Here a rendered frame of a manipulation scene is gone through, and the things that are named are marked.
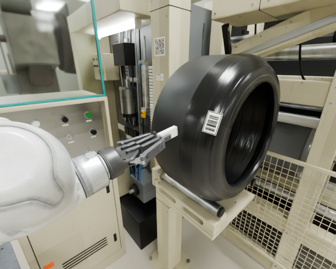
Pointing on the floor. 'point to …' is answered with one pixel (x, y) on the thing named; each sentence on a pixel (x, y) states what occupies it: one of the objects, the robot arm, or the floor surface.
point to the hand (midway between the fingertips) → (168, 134)
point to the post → (176, 18)
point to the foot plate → (186, 261)
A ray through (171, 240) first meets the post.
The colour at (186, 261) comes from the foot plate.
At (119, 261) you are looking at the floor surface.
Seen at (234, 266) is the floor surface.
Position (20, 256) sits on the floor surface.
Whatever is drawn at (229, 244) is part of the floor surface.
